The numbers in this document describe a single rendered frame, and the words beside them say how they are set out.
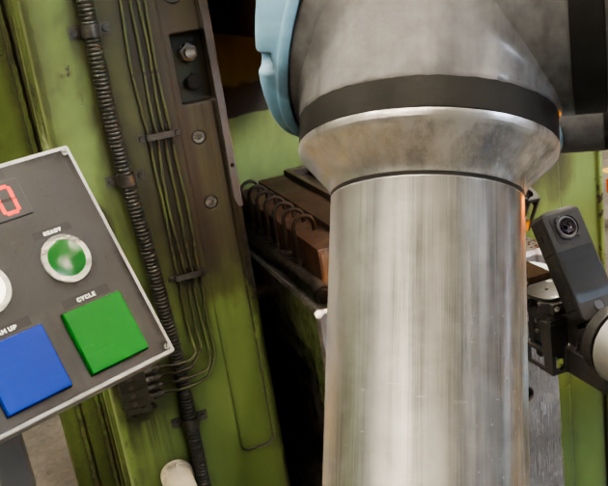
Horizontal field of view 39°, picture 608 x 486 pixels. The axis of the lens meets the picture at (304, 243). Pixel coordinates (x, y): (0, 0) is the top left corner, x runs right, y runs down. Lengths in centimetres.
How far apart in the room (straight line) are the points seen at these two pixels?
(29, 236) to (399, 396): 71
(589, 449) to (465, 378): 149
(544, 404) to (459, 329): 108
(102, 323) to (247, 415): 50
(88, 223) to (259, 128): 68
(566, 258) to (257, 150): 90
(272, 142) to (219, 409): 54
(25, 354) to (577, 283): 56
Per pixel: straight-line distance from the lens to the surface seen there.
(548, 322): 88
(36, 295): 97
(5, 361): 94
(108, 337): 98
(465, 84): 34
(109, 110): 121
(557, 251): 86
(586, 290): 87
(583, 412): 177
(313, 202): 139
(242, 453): 144
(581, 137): 77
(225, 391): 139
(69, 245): 100
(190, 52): 125
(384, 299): 34
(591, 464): 184
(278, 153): 166
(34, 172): 103
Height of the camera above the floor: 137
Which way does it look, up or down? 18 degrees down
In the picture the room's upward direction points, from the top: 9 degrees counter-clockwise
